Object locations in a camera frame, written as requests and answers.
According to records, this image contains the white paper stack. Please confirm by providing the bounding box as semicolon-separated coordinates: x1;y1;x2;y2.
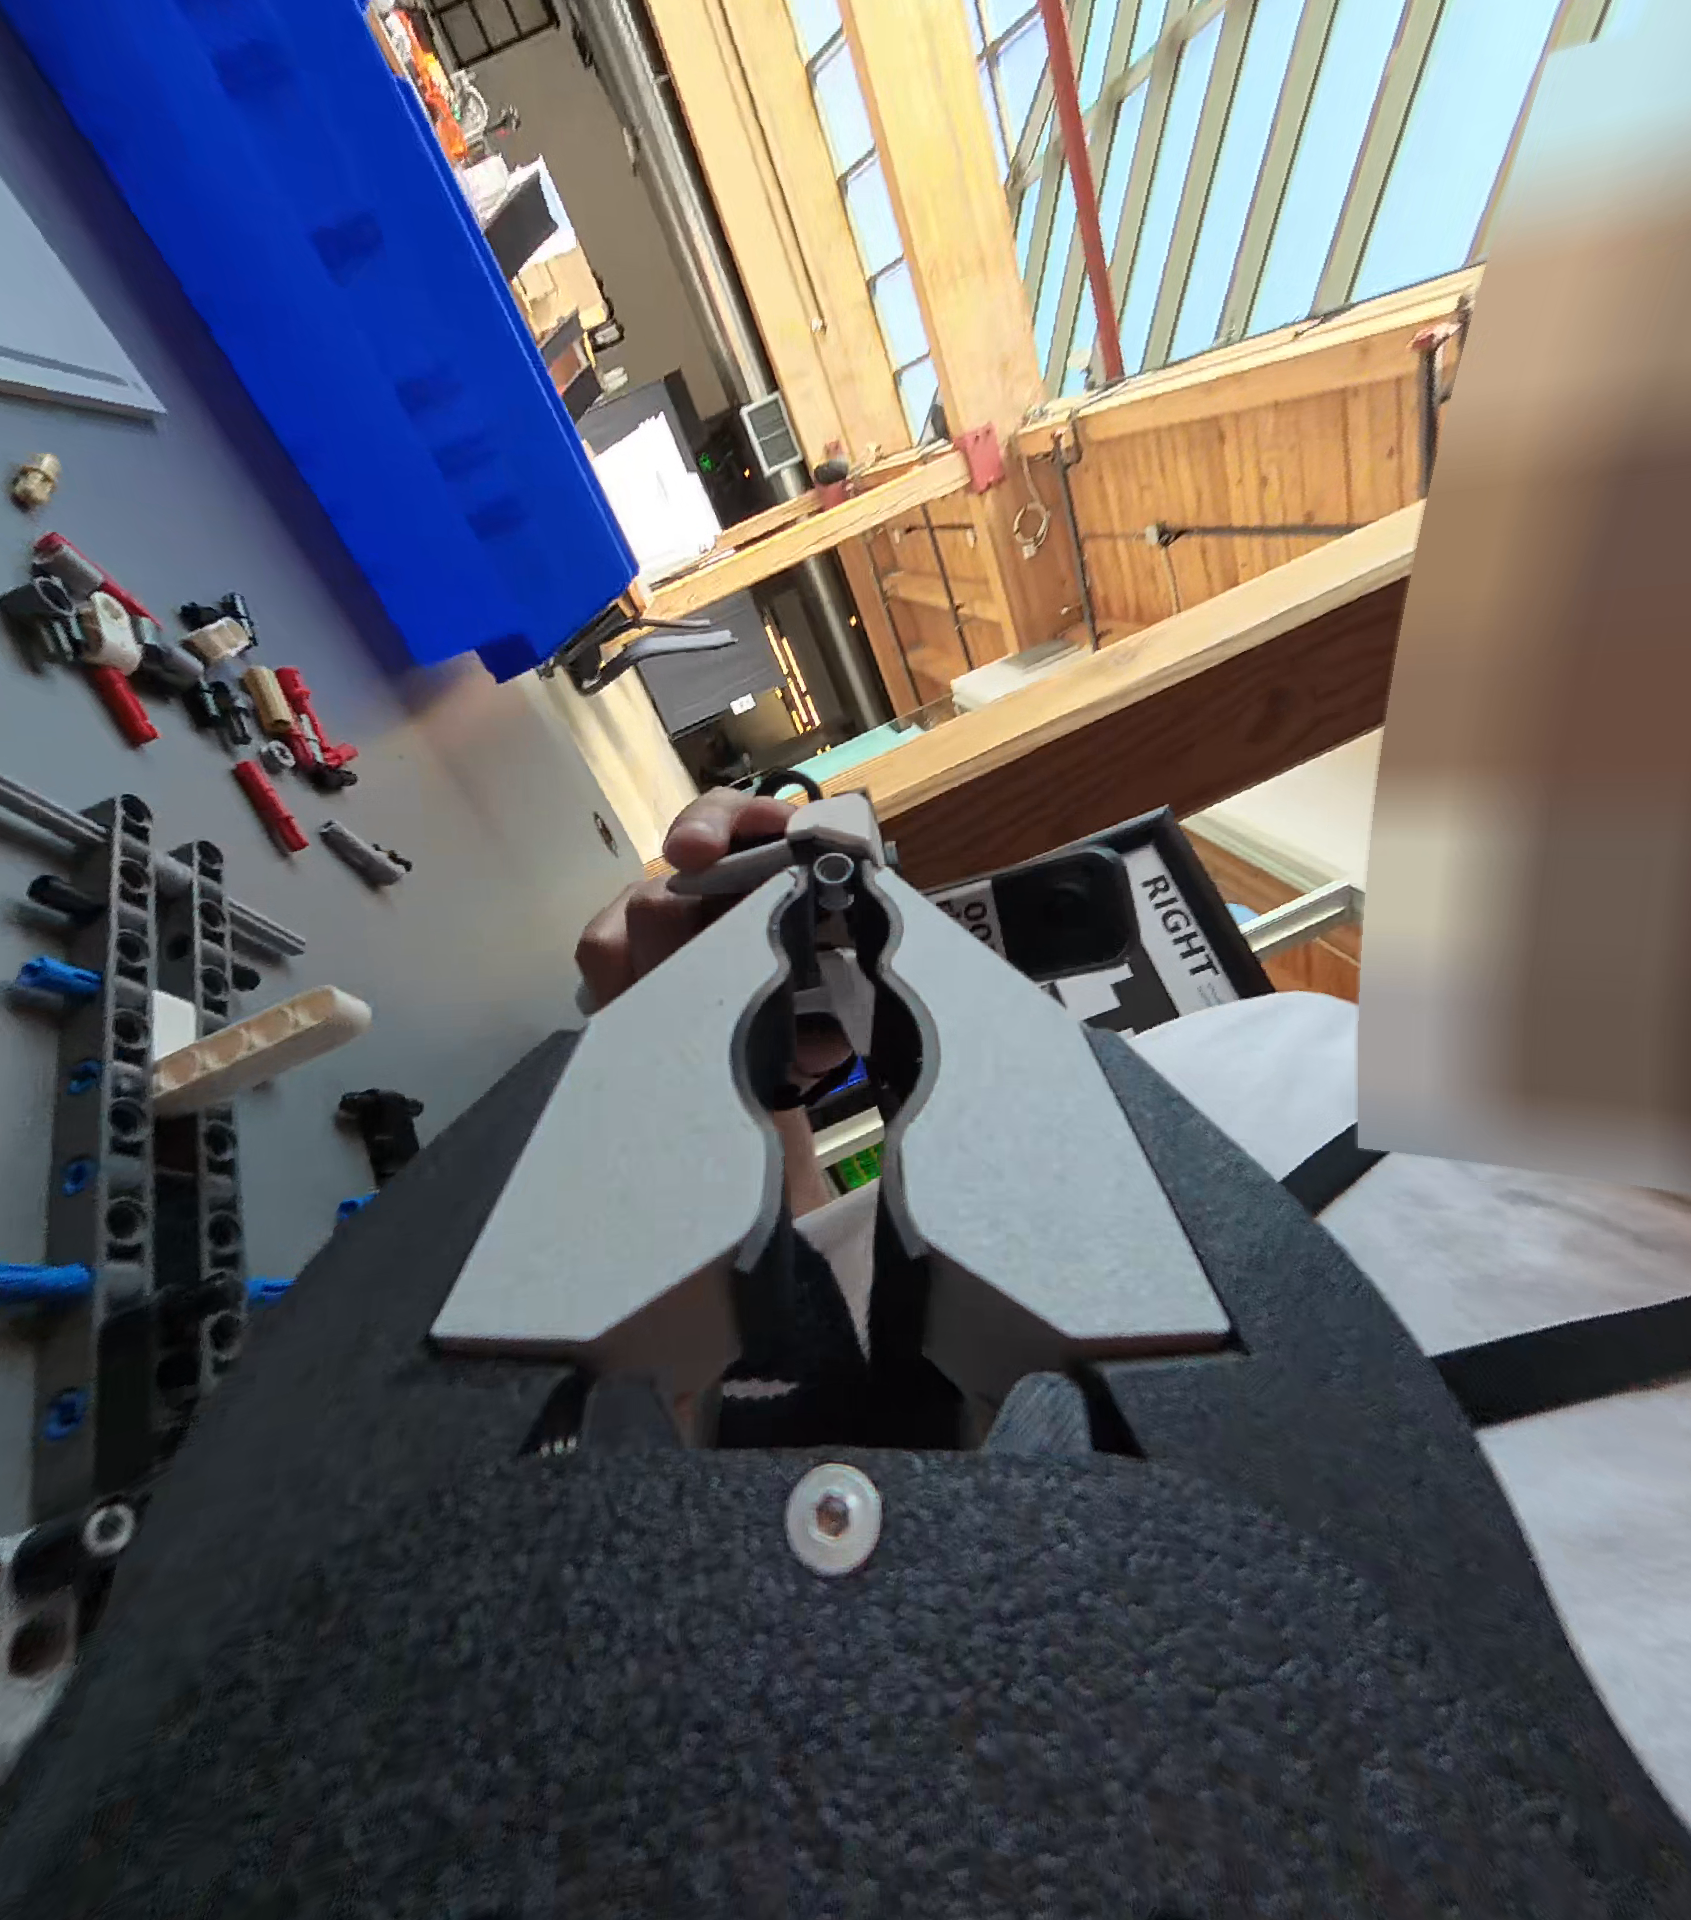
581;373;727;584

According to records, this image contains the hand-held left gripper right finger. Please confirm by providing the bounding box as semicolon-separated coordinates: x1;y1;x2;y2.
867;865;1231;1450

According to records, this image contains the blue plastic bin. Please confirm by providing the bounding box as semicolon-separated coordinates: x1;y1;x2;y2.
0;0;639;684

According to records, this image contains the aluminium profile bar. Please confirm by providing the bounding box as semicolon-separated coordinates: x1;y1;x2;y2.
1239;882;1367;966

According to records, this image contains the wooden ledge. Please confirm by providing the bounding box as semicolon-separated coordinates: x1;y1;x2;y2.
641;501;1431;888

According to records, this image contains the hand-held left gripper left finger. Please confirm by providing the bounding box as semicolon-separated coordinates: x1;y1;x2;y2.
429;882;823;1450

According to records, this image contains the black lego connector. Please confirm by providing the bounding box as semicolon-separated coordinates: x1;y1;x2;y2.
335;1085;423;1188

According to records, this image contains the red pipe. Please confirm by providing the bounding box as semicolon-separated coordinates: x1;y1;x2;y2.
1037;0;1127;379

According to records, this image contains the pile of small lego pieces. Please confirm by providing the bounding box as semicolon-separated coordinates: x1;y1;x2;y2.
0;527;415;889

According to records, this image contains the black harness strap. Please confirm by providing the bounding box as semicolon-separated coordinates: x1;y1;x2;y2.
1429;1285;1691;1429
1279;1116;1389;1219

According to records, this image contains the black cabinet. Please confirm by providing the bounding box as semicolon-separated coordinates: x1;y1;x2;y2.
631;587;849;786

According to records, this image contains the grey lego pin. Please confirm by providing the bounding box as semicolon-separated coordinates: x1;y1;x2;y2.
807;848;865;1022

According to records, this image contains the grey lego beam assembly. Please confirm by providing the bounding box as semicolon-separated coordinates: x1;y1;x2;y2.
0;742;381;1832

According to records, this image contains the wooden roof beam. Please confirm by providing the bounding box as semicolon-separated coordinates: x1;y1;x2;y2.
837;0;1045;443

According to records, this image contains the black chair armrest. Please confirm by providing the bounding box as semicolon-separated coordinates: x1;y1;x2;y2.
541;612;715;695

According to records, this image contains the large factory window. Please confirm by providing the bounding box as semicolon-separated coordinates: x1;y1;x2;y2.
785;0;1611;438

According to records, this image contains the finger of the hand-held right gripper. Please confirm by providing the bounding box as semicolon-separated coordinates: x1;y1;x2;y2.
781;793;889;875

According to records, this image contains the person's right hand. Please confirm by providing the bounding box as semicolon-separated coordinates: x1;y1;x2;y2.
571;786;801;1022

